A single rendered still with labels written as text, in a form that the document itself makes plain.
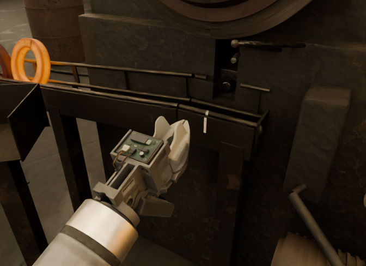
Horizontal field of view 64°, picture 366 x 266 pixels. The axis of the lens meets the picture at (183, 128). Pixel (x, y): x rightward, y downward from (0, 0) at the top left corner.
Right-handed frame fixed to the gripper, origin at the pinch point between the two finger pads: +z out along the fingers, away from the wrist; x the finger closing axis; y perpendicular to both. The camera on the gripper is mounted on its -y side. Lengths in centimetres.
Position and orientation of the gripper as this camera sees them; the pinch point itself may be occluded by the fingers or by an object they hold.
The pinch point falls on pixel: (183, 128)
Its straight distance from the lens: 54.3
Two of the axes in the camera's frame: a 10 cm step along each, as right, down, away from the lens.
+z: 4.7, -6.8, 5.6
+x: -8.7, -2.5, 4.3
